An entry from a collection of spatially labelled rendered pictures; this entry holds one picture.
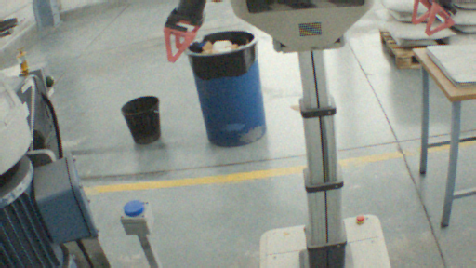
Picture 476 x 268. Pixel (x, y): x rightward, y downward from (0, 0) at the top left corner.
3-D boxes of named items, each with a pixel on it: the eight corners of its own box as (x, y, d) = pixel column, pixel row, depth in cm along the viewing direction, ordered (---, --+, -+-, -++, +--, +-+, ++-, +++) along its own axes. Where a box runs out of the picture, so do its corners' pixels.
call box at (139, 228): (155, 218, 142) (149, 201, 139) (151, 234, 134) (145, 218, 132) (130, 219, 142) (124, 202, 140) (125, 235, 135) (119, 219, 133)
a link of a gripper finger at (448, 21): (419, 27, 93) (441, -4, 89) (409, 20, 99) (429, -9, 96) (440, 46, 94) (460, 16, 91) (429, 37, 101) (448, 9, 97)
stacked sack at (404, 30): (442, 27, 421) (441, 15, 416) (456, 41, 384) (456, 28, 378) (383, 29, 428) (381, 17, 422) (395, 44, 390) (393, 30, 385)
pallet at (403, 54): (470, 36, 468) (470, 25, 461) (502, 63, 392) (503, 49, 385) (377, 40, 480) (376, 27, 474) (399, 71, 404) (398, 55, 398)
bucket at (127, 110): (169, 125, 377) (163, 92, 365) (164, 144, 351) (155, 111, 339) (133, 129, 381) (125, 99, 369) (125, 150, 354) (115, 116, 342)
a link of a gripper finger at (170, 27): (152, 60, 98) (165, 18, 94) (160, 51, 104) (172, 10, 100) (185, 70, 98) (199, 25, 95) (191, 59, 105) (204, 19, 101)
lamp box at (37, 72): (55, 94, 112) (47, 60, 108) (49, 102, 108) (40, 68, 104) (33, 100, 112) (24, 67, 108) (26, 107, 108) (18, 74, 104)
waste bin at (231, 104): (272, 111, 371) (258, 25, 341) (274, 147, 326) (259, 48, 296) (204, 119, 376) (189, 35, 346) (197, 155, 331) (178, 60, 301)
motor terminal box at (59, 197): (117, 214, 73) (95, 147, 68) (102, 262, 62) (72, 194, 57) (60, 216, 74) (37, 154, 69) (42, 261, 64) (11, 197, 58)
